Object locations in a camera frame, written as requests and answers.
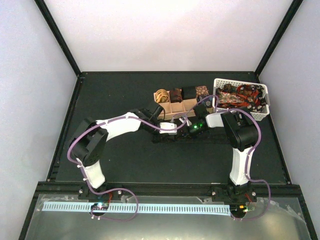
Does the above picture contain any black frame post right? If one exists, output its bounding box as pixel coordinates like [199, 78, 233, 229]
[254, 0, 303, 77]

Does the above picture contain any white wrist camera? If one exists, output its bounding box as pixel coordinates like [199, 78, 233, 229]
[179, 116, 192, 127]
[159, 122, 177, 135]

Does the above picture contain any purple cable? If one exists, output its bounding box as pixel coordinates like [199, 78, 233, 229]
[67, 109, 191, 222]
[174, 94, 272, 222]

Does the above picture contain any blue patterned rolled tie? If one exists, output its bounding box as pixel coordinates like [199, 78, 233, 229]
[196, 94, 213, 109]

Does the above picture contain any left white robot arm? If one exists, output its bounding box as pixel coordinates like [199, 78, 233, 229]
[67, 103, 178, 200]

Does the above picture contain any black frame post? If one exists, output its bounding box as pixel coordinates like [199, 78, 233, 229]
[254, 0, 303, 77]
[34, 0, 81, 77]

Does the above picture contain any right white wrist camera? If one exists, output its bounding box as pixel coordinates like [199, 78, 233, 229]
[179, 116, 192, 127]

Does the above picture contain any yellow rolled tie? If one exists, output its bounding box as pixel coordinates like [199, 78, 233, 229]
[155, 89, 170, 103]

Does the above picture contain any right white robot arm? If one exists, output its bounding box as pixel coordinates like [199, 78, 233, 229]
[178, 106, 262, 202]

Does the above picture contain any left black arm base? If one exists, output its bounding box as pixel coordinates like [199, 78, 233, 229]
[78, 184, 125, 202]

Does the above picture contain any black frame post left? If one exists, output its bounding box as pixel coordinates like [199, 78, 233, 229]
[34, 0, 81, 77]

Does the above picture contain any dark red rolled tie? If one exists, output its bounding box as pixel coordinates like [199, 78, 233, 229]
[169, 88, 183, 103]

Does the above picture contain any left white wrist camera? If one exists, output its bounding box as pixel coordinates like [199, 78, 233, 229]
[159, 122, 177, 135]

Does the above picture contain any wooden compartment tray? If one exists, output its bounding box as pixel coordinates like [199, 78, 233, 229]
[153, 92, 197, 120]

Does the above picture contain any pile of patterned ties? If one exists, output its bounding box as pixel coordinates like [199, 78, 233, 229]
[215, 83, 267, 113]

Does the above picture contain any brown patterned rolled tie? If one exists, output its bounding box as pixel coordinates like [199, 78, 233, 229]
[195, 85, 209, 97]

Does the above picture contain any long black tie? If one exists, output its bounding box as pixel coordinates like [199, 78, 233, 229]
[164, 131, 229, 144]

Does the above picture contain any white plastic basket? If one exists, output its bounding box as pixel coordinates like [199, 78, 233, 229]
[212, 78, 270, 121]

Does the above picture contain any black rolled tie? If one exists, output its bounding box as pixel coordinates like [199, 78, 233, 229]
[181, 86, 197, 100]

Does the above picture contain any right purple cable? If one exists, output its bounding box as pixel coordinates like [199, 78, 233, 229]
[174, 94, 272, 222]

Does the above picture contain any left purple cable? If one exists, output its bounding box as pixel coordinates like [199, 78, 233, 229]
[67, 109, 191, 222]

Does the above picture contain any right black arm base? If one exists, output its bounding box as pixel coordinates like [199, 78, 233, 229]
[210, 182, 257, 204]

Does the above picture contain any light blue slotted cable duct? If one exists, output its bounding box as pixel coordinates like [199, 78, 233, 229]
[42, 201, 231, 217]

